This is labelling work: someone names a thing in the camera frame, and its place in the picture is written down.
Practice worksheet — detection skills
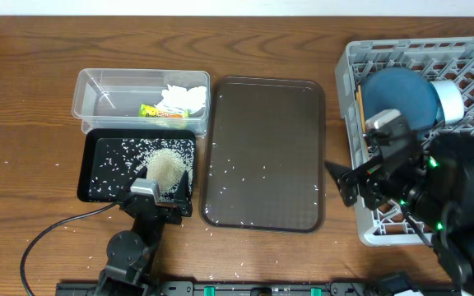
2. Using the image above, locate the pile of rice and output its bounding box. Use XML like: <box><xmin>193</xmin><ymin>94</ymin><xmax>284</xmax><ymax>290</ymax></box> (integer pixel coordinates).
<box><xmin>87</xmin><ymin>138</ymin><xmax>195</xmax><ymax>202</ymax></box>

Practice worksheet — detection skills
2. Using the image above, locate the light blue bowl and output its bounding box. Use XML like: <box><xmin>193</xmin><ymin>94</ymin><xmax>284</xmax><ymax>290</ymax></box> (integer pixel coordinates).
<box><xmin>430</xmin><ymin>81</ymin><xmax>465</xmax><ymax>125</ymax></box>

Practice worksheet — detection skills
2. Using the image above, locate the dark blue plate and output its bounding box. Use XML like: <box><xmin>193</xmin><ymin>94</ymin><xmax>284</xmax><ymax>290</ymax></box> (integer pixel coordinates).
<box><xmin>360</xmin><ymin>67</ymin><xmax>438</xmax><ymax>141</ymax></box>

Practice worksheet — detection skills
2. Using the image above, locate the wooden chopstick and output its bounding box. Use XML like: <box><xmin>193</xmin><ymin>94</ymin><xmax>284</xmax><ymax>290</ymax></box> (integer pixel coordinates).
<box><xmin>355</xmin><ymin>84</ymin><xmax>366</xmax><ymax>133</ymax></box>

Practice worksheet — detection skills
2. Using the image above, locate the yellow green snack wrapper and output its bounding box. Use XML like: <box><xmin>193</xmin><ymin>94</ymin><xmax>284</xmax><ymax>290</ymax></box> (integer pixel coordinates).
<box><xmin>138</xmin><ymin>104</ymin><xmax>190</xmax><ymax>118</ymax></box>

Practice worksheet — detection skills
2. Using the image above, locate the white tissue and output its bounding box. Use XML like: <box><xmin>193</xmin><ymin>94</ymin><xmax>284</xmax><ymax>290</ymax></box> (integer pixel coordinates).
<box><xmin>156</xmin><ymin>85</ymin><xmax>207</xmax><ymax>113</ymax></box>

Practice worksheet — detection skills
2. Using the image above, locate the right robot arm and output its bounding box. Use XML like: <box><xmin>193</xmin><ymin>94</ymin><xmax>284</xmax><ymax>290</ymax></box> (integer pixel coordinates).
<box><xmin>325</xmin><ymin>117</ymin><xmax>474</xmax><ymax>295</ymax></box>

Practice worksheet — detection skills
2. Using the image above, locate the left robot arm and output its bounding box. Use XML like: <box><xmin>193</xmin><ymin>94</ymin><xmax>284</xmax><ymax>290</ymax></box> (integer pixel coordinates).
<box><xmin>93</xmin><ymin>169</ymin><xmax>192</xmax><ymax>296</ymax></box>

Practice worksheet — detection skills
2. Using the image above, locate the grey dishwasher rack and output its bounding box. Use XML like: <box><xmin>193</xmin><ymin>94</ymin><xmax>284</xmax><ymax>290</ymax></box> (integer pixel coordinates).
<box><xmin>335</xmin><ymin>37</ymin><xmax>474</xmax><ymax>168</ymax></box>

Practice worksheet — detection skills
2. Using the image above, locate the clear plastic waste bin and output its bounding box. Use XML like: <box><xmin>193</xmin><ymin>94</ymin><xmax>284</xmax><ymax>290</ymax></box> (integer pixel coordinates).
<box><xmin>72</xmin><ymin>68</ymin><xmax>211</xmax><ymax>136</ymax></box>

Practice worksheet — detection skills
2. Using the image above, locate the black plastic tray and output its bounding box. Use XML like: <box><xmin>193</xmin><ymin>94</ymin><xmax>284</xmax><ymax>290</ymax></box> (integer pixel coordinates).
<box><xmin>77</xmin><ymin>128</ymin><xmax>196</xmax><ymax>202</ymax></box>

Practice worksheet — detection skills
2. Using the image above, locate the dark brown serving tray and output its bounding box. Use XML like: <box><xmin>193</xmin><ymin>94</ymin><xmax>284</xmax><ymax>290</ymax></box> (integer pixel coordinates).
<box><xmin>199</xmin><ymin>76</ymin><xmax>326</xmax><ymax>234</ymax></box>

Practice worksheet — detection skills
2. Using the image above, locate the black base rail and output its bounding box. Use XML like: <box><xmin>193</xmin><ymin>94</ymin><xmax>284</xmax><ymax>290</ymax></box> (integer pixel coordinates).
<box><xmin>55</xmin><ymin>272</ymin><xmax>462</xmax><ymax>296</ymax></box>

